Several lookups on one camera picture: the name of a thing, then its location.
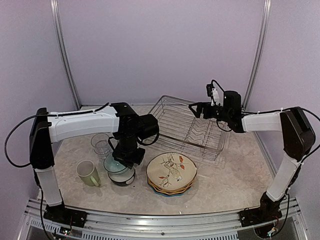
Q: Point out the corner aluminium post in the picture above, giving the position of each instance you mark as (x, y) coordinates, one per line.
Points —
(54, 5)
(258, 53)

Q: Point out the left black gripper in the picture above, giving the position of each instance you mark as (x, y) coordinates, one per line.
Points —
(129, 163)

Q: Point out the green mug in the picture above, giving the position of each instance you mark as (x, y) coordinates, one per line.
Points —
(88, 173)

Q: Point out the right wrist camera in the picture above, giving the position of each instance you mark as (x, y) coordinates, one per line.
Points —
(212, 92)

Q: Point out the right corner aluminium post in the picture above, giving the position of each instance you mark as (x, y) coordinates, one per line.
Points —
(258, 53)

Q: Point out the beige plate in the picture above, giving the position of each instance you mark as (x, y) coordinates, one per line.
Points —
(171, 163)

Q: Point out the blue dotted plate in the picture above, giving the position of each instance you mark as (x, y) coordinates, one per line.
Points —
(170, 194)

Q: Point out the aluminium front rail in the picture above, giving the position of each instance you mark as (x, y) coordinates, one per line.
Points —
(103, 225)

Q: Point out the dark blue bowl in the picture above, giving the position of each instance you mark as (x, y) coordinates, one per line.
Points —
(124, 178)

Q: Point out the left corner aluminium post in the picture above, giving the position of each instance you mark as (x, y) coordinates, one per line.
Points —
(54, 5)

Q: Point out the clear glass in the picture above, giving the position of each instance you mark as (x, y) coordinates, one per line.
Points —
(102, 155)
(100, 144)

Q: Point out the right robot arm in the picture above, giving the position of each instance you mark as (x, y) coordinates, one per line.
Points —
(290, 125)

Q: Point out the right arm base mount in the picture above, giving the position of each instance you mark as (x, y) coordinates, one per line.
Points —
(250, 217)

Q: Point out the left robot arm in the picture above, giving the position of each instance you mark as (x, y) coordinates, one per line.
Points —
(119, 119)

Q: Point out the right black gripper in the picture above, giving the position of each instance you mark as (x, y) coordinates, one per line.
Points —
(206, 106)

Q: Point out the metal wire dish rack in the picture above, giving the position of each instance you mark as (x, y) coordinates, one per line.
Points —
(180, 131)

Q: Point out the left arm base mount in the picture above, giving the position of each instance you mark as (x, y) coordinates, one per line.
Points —
(70, 217)

